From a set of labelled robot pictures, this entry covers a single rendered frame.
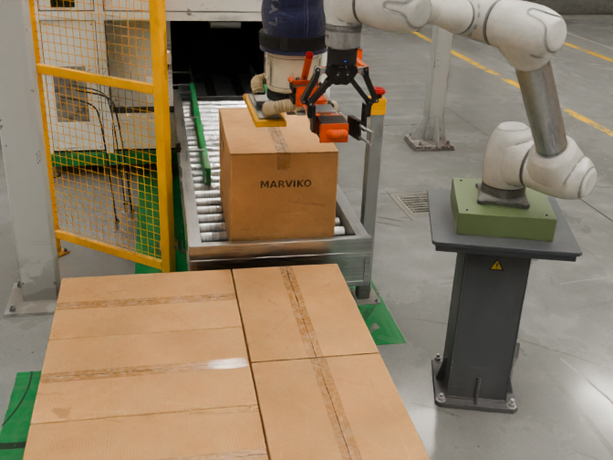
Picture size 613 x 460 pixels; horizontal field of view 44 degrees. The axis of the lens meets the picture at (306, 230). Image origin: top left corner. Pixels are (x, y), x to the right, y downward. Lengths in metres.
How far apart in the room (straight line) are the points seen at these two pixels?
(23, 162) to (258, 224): 1.15
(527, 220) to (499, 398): 0.79
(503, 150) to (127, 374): 1.43
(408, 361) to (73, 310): 1.44
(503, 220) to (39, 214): 2.01
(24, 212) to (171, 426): 1.74
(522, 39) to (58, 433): 1.60
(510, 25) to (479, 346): 1.29
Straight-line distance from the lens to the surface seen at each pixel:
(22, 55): 3.36
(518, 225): 2.70
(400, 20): 1.75
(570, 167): 2.58
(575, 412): 3.23
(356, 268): 2.97
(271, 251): 2.87
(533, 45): 2.19
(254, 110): 2.51
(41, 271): 3.70
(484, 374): 3.06
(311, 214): 2.88
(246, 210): 2.83
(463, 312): 2.91
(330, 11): 1.89
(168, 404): 2.15
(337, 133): 1.92
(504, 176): 2.71
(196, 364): 2.29
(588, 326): 3.82
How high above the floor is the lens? 1.85
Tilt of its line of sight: 25 degrees down
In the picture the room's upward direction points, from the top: 2 degrees clockwise
